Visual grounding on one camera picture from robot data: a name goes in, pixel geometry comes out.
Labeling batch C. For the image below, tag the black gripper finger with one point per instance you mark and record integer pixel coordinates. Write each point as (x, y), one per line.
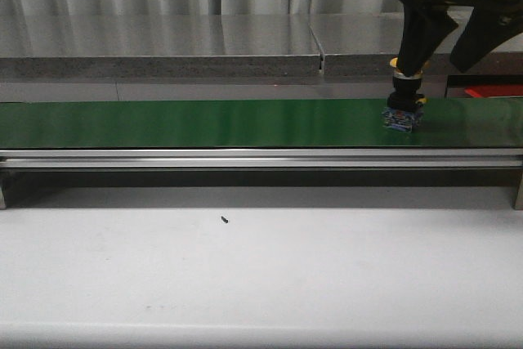
(492, 23)
(426, 25)

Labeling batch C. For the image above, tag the yellow mushroom push button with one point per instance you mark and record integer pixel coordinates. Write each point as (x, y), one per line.
(404, 105)

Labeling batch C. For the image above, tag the red tray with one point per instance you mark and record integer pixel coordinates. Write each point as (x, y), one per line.
(495, 91)

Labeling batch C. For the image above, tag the grey stone counter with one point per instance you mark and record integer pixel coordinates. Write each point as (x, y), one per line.
(156, 58)

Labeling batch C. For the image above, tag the green conveyor belt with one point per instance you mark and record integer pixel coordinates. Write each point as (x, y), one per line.
(323, 123)

